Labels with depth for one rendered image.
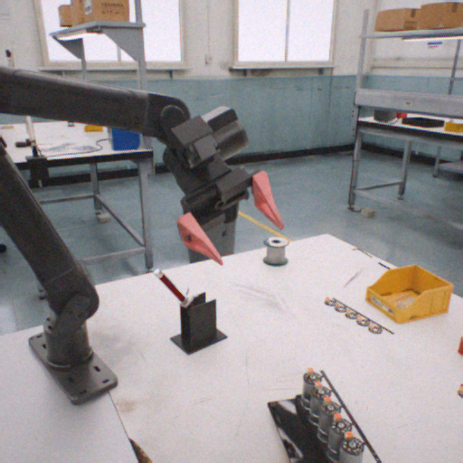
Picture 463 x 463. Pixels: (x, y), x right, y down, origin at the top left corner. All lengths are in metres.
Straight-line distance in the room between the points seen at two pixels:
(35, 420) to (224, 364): 0.28
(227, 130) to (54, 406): 0.47
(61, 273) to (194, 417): 0.27
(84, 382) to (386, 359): 0.47
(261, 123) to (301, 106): 0.62
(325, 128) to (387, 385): 5.68
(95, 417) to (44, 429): 0.06
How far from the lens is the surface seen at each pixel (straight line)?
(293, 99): 5.92
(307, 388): 0.63
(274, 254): 1.06
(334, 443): 0.58
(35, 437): 0.68
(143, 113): 0.64
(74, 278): 0.68
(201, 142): 0.57
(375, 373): 0.76
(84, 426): 0.68
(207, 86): 5.29
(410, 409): 0.72
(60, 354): 0.75
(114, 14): 2.57
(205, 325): 0.77
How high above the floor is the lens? 1.20
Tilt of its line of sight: 21 degrees down
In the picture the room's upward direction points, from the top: straight up
